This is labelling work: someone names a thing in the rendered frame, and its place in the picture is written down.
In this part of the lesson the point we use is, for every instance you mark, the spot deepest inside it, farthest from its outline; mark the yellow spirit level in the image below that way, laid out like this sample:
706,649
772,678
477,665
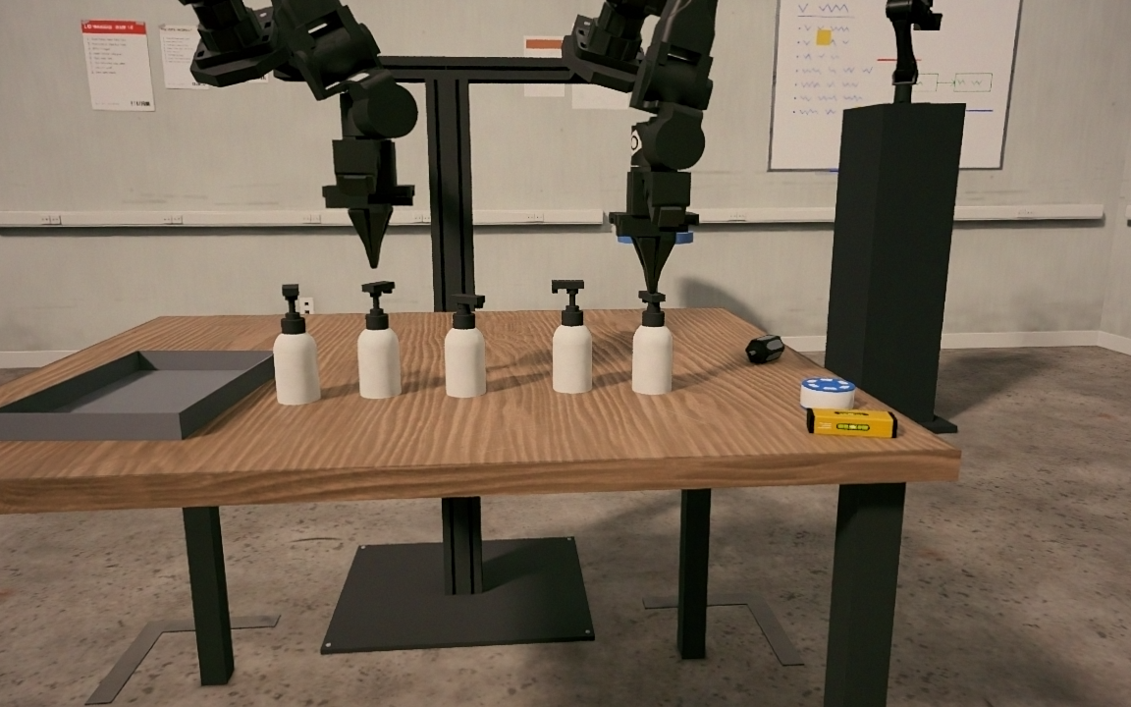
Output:
851,422

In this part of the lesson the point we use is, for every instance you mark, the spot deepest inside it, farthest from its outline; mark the white pump bottle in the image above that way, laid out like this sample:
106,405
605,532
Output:
572,345
652,361
465,351
378,349
295,357

